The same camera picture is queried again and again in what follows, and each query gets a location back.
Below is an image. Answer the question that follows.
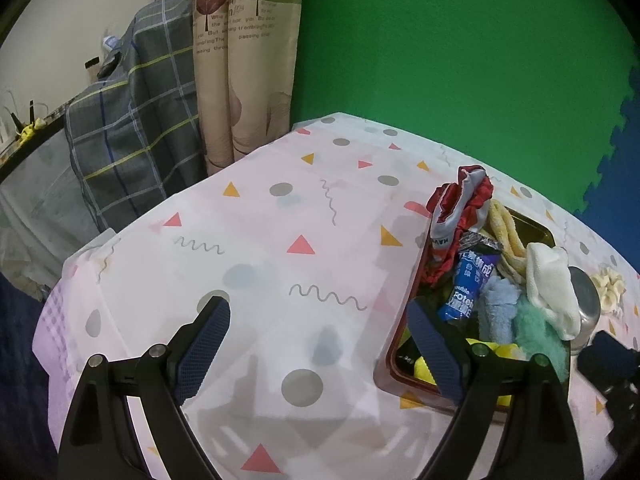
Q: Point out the red white snack packet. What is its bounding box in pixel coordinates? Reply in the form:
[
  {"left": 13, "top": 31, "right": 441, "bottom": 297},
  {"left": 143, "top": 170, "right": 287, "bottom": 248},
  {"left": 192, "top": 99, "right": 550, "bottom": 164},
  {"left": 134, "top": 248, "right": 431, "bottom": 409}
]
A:
[{"left": 426, "top": 166, "right": 494, "bottom": 282}]

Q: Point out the dark blue cloth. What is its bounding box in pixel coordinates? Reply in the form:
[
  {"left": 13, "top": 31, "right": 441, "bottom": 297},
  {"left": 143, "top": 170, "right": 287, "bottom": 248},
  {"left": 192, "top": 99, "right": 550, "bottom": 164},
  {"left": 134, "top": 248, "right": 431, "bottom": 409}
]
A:
[{"left": 0, "top": 270, "right": 58, "bottom": 480}]

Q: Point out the yellow scrunchie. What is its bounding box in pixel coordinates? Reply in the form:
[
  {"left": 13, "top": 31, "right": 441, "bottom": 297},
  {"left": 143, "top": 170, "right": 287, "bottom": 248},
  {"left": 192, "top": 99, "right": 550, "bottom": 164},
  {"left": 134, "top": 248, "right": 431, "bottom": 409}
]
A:
[{"left": 415, "top": 340, "right": 531, "bottom": 408}]

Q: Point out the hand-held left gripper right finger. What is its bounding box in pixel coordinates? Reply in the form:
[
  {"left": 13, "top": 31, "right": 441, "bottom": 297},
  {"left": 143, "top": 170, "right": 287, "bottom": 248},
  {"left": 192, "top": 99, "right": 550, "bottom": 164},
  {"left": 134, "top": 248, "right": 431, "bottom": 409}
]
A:
[{"left": 407, "top": 300, "right": 583, "bottom": 480}]

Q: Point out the cream scrunchie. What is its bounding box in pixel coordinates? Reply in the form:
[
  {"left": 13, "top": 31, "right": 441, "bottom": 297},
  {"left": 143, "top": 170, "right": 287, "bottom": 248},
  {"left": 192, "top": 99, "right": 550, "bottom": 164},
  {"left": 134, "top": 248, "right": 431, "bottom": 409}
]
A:
[{"left": 590, "top": 267, "right": 626, "bottom": 313}]

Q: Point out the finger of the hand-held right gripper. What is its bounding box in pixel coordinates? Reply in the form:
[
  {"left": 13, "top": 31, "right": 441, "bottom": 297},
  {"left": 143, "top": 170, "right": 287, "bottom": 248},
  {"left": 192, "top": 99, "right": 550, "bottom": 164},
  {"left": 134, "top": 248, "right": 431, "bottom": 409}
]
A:
[{"left": 577, "top": 332, "right": 638, "bottom": 383}]

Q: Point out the beige printed curtain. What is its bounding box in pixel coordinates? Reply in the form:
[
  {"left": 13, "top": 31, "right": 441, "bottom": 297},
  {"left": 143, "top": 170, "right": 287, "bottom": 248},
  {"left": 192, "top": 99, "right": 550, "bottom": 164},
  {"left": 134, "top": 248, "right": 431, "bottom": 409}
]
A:
[{"left": 192, "top": 0, "right": 306, "bottom": 176}]

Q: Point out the white towel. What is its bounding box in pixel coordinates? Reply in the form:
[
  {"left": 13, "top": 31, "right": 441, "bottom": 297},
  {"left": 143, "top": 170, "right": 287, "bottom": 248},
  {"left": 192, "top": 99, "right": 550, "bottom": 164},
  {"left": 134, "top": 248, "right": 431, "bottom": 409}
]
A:
[{"left": 525, "top": 242, "right": 582, "bottom": 341}]

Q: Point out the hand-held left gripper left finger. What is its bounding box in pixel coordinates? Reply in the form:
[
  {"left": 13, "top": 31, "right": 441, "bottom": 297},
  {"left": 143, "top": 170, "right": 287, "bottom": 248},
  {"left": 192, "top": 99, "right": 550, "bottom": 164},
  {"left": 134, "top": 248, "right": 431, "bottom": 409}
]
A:
[{"left": 57, "top": 296, "right": 232, "bottom": 480}]

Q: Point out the steel bowl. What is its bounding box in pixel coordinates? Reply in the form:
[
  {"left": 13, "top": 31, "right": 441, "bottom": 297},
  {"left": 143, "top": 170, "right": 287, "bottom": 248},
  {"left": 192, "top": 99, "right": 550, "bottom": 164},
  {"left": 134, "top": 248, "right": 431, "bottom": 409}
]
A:
[{"left": 567, "top": 266, "right": 601, "bottom": 348}]

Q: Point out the light blue towel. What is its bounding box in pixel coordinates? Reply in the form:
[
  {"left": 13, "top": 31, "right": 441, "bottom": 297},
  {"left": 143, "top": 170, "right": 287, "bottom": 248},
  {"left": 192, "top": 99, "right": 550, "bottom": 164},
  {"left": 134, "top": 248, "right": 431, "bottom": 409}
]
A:
[{"left": 477, "top": 276, "right": 521, "bottom": 343}]

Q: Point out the blue foam mat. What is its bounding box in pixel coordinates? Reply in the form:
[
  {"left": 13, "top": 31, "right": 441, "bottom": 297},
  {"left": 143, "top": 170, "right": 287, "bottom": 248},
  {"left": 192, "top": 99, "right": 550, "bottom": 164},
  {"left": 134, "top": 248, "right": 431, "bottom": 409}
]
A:
[{"left": 575, "top": 67, "right": 640, "bottom": 271}]

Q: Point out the green fluffy scrunchie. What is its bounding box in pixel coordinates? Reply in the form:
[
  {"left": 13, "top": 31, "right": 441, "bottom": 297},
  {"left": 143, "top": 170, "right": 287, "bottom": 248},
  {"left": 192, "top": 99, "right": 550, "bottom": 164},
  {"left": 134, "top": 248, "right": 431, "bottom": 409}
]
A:
[{"left": 512, "top": 295, "right": 571, "bottom": 378}]

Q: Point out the red tin box gold inside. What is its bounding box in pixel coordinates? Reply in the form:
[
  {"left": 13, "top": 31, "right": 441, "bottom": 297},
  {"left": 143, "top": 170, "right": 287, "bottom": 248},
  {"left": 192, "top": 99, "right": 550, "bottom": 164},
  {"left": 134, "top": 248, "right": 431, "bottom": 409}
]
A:
[{"left": 374, "top": 205, "right": 573, "bottom": 413}]

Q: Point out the green foam mat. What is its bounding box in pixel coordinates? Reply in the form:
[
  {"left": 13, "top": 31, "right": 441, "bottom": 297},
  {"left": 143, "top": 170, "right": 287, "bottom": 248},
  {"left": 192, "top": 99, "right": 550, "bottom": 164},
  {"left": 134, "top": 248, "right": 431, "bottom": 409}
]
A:
[{"left": 290, "top": 0, "right": 640, "bottom": 221}]

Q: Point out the pink patterned tablecloth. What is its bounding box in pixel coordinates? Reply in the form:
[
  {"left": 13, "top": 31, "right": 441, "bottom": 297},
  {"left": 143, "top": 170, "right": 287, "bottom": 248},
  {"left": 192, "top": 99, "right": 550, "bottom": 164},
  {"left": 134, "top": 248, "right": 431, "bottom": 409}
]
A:
[{"left": 40, "top": 112, "right": 640, "bottom": 480}]

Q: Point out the grey plaid cloth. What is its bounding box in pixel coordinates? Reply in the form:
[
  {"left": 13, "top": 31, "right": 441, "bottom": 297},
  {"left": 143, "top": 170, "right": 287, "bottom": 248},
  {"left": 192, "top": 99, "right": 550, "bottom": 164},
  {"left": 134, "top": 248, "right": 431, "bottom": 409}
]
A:
[{"left": 65, "top": 0, "right": 206, "bottom": 231}]

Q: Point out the yellow checked cloth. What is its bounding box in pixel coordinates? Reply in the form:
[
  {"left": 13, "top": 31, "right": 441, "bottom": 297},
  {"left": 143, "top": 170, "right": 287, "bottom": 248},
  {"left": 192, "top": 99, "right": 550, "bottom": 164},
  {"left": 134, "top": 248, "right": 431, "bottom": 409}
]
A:
[{"left": 487, "top": 200, "right": 528, "bottom": 281}]

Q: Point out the blue snack packet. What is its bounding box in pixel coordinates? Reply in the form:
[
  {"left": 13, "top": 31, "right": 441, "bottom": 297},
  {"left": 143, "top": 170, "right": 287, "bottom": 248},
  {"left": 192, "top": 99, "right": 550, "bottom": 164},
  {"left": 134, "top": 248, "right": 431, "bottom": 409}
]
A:
[{"left": 437, "top": 250, "right": 496, "bottom": 323}]

